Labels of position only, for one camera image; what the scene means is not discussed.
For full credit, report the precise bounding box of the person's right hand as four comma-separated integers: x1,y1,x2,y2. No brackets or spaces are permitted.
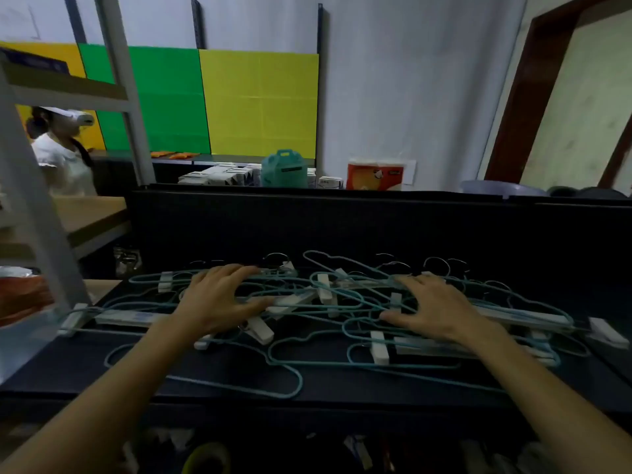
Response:
379,274,494,347

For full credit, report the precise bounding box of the person's left hand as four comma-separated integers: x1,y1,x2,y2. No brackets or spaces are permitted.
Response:
170,263,277,341

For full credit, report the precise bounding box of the pile of mixed hangers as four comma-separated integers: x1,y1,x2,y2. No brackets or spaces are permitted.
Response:
57,250,631,400

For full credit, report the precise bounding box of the person's left forearm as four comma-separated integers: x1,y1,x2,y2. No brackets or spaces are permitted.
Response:
0,310,213,474

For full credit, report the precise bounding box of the person's right forearm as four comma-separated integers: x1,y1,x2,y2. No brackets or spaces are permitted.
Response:
463,323,632,474

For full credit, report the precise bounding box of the black table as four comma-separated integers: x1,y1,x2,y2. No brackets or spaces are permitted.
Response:
0,278,632,430

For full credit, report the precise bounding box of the row of white small boxes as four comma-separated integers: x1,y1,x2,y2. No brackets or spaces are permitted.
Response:
176,162,345,189

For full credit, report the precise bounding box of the black back panel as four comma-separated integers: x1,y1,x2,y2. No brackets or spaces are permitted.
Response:
126,184,632,302

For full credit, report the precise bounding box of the lavender plastic basin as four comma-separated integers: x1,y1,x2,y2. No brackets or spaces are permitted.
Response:
456,180,549,198

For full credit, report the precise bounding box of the red tissue pack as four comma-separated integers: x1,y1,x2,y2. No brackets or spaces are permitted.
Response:
345,159,406,192

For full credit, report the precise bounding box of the yellow tape roll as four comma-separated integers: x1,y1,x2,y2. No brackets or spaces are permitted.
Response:
182,441,232,474

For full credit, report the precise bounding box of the grey round container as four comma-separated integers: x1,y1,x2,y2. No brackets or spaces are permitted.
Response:
546,185,629,200

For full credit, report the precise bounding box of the orange plastic bag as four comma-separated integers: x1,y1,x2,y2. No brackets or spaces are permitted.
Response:
0,273,55,327

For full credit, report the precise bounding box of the white metal shelf rack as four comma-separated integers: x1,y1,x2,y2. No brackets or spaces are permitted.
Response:
0,0,157,386

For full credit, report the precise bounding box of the dark blue box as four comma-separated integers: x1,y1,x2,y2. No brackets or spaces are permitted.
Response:
0,46,70,74

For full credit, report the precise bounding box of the grey wall shelf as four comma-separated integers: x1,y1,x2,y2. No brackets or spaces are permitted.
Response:
91,150,317,169

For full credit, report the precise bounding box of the yellow wall panel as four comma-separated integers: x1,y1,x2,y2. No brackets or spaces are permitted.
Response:
199,49,320,159

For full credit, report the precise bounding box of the orange wall panel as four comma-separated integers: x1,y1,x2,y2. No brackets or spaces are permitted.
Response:
0,40,107,151

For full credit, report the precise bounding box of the green wall panel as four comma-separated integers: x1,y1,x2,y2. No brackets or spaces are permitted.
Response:
78,43,212,155

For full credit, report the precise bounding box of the brown door frame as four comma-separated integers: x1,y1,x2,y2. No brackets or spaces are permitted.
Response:
483,0,632,189

